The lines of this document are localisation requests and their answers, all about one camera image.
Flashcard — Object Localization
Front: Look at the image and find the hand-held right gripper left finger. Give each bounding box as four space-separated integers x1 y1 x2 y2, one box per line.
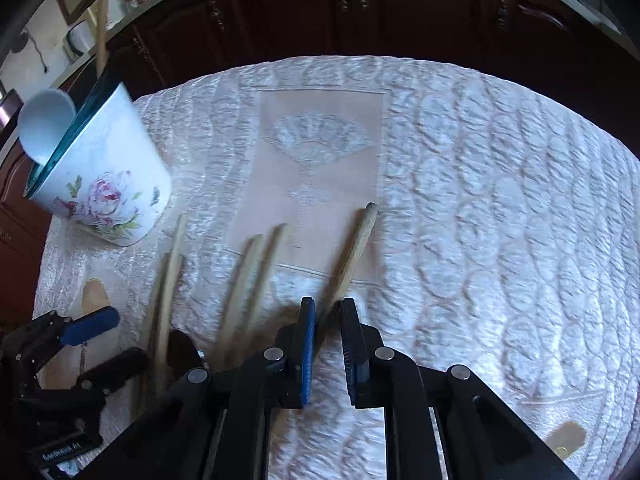
95 297 321 480

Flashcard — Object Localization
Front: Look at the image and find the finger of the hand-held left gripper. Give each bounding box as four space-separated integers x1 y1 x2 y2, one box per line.
75 347 149 396
5 306 121 356

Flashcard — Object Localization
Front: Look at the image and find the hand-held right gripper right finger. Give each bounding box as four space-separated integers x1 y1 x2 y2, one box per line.
337 297 581 480

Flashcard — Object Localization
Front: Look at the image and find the thick wooden utensil handle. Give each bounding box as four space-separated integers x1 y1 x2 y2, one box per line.
320 202 379 321

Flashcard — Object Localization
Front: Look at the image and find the floral ceramic utensil cup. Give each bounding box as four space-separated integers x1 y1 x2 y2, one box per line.
25 50 173 248

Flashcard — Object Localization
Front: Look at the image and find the flat wooden spatula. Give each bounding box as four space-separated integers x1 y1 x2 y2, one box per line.
40 280 108 386

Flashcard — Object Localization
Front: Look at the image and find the white embossed tablecloth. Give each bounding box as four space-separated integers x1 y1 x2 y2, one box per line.
32 55 640 480

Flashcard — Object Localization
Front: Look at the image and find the white ceramic spoon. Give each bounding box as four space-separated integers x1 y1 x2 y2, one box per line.
18 89 77 167

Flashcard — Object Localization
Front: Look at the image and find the small flat wooden piece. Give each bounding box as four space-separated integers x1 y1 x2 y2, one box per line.
545 421 586 458

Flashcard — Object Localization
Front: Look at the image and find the black wall plug with cable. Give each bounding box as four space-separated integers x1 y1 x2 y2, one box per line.
19 29 52 75

